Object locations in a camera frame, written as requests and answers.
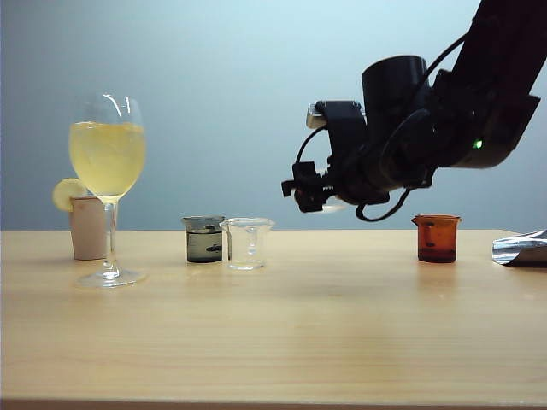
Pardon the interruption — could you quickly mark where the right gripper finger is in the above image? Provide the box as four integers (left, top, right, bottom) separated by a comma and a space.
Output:
280, 160, 332, 214

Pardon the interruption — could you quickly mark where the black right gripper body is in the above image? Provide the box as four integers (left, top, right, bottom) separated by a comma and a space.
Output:
326, 139, 435, 206

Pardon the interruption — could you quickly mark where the amber measuring cup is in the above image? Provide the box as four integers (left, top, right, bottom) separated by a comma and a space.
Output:
410, 213, 464, 264

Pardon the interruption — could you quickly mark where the clear empty measuring cup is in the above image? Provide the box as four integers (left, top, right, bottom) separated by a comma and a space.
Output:
219, 216, 277, 271

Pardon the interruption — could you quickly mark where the dark grey measuring cup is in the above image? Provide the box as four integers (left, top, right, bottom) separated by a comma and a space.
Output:
181, 214, 226, 264

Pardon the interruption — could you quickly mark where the wine glass with yellow juice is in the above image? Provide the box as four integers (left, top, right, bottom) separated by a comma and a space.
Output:
68, 91, 149, 290

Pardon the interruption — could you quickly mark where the beige paper cup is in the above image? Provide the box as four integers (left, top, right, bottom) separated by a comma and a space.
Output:
68, 195, 109, 261

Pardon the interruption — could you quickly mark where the crumpled silver foil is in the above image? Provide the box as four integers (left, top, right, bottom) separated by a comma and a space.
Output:
491, 229, 547, 268

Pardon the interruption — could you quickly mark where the yellow lemon slice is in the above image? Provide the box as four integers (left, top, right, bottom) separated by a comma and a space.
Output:
51, 178, 88, 213

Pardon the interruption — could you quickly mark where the thin black camera cable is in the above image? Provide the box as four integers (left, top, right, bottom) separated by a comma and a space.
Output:
294, 126, 326, 167

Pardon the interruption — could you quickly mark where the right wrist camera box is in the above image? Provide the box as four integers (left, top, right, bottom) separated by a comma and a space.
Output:
305, 100, 368, 129

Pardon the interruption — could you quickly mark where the thick black looped cable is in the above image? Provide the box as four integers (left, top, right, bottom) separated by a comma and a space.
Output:
355, 32, 470, 222

